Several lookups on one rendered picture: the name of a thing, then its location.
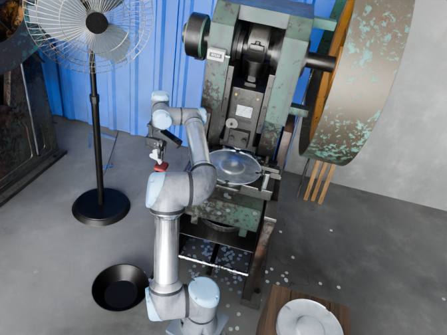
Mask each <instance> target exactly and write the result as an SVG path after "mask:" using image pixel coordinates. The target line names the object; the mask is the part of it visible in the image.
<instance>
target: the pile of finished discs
mask: <svg viewBox="0 0 447 335"><path fill-rule="evenodd" d="M276 331H277V335H344V334H343V330H342V328H341V325H340V324H339V321H338V320H337V319H336V317H335V316H334V315H333V313H332V312H329V311H328V310H327V309H326V308H325V307H324V306H323V305H321V304H319V303H318V302H315V301H312V300H307V299H296V300H292V301H290V302H288V303H287V304H285V305H284V306H283V307H282V308H281V310H280V311H279V314H278V316H277V322H276Z"/></svg>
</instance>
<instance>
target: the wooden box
mask: <svg viewBox="0 0 447 335"><path fill-rule="evenodd" d="M296 299H307V300H312V301H315V302H318V303H319V304H321V305H323V306H324V307H325V308H326V309H327V310H328V311H329V312H332V313H333V315H334V316H335V317H336V319H337V320H338V321H339V324H340V325H341V328H342V330H343V334H344V335H351V327H350V312H349V307H347V306H343V305H340V304H337V303H334V302H330V303H329V301H328V300H324V299H322V298H317V297H315V296H310V295H308V294H305V293H302V292H298V291H296V290H291V289H290V288H285V287H283V286H279V285H276V284H272V287H271V289H270V291H269V294H268V297H267V300H266V302H265V306H264V307H263V311H262V313H261V316H260V319H259V322H258V325H257V331H256V335H277V331H276V322H277V316H278V314H279V311H280V310H281V308H282V307H283V306H284V305H285V304H287V303H288V302H290V301H292V300H296Z"/></svg>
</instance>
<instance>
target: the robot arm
mask: <svg viewBox="0 0 447 335"><path fill-rule="evenodd" d="M151 100H152V102H151V121H149V123H147V127H148V134H147V135H146V137H145V147H146V148H149V149H152V154H150V157H151V158H153V159H155V160H157V161H158V163H159V164H161V163H162V162H163V159H164V154H165V151H166V144H167V142H168V143H169V144H171V145H172V146H174V147H175V148H176V149H178V148H179V147H180V146H181V145H182V140H181V139H179V138H178V137H176V136H175V135H173V134H172V133H171V132H169V131H168V130H167V128H169V127H170V126H171V125H175V126H185V129H186V137H187V142H188V149H189V154H190V161H191V166H192V168H191V169H190V172H186V171H184V172H165V171H163V172H154V173H152V174H151V175H150V177H149V179H148V186H147V191H146V206H147V207H149V208H150V212H151V214H153V216H154V278H153V279H152V280H151V281H150V286H149V287H147V288H146V289H145V292H146V304H147V309H148V317H149V319H150V320H151V321H163V320H172V319H180V330H181V331H182V334H183V335H214V334H215V332H216V330H217V327H218V317H217V314H216V310H217V307H218V303H219V301H220V289H219V287H218V285H217V284H216V282H215V281H213V280H212V279H210V278H208V277H196V278H194V279H193V280H192V281H191V282H190V283H189V284H182V281H181V279H179V278H178V263H179V236H180V216H181V214H183V213H184V207H185V206H191V205H199V204H201V203H203V202H204V201H206V200H207V199H208V198H209V197H210V196H211V194H212V193H213V192H214V189H215V187H216V183H217V172H216V167H215V166H214V165H213V164H212V161H211V158H210V153H209V149H208V143H207V140H206V134H205V131H204V126H205V125H206V122H207V113H206V110H205V109H203V108H182V107H169V100H170V99H169V94H168V93H167V92H166V91H163V90H156V91H153V93H152V98H151ZM153 149H155V150H153Z"/></svg>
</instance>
